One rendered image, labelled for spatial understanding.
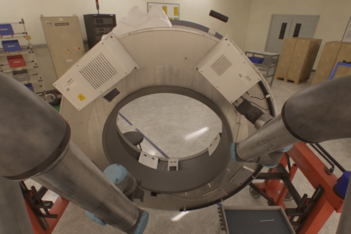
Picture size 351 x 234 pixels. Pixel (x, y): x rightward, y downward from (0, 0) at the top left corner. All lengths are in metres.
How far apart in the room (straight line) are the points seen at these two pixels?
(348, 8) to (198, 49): 8.88
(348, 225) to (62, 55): 5.46
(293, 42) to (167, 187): 6.57
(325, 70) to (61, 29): 7.35
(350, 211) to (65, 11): 6.04
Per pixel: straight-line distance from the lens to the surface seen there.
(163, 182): 1.50
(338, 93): 0.41
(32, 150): 0.30
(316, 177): 1.67
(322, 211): 1.71
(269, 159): 0.94
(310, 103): 0.42
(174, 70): 0.99
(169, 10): 7.36
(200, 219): 2.24
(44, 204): 1.80
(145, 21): 1.05
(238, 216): 1.53
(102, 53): 0.88
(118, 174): 0.78
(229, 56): 0.88
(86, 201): 0.45
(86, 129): 1.29
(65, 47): 5.46
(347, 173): 1.51
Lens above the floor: 1.90
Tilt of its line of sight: 29 degrees down
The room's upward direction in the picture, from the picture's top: 1 degrees clockwise
